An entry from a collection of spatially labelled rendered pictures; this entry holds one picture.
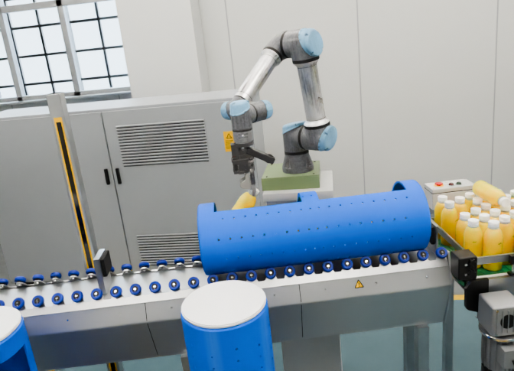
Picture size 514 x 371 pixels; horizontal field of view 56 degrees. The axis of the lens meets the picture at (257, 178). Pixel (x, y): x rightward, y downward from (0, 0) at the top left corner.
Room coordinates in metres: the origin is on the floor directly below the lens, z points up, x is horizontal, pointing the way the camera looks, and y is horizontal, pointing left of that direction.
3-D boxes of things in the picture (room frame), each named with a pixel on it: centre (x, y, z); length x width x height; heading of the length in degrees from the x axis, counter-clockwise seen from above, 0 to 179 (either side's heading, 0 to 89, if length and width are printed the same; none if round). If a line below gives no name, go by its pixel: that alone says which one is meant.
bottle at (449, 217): (1.92, -0.80, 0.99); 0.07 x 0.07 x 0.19
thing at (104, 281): (1.79, 0.65, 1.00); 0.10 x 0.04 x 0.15; 1
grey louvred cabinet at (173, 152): (3.74, 1.02, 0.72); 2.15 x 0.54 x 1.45; 81
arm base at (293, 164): (2.24, -0.20, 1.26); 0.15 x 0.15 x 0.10
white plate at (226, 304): (1.41, 0.15, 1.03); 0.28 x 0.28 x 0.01
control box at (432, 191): (2.12, -0.88, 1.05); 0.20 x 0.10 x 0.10; 91
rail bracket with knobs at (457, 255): (1.63, -0.73, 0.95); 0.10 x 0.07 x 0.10; 1
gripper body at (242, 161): (1.81, 0.04, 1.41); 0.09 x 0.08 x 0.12; 92
